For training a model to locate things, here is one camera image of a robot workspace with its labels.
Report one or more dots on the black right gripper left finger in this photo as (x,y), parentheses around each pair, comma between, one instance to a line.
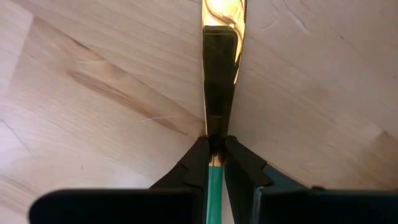
(118,207)

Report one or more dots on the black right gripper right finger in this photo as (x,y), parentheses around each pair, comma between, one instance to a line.
(311,208)

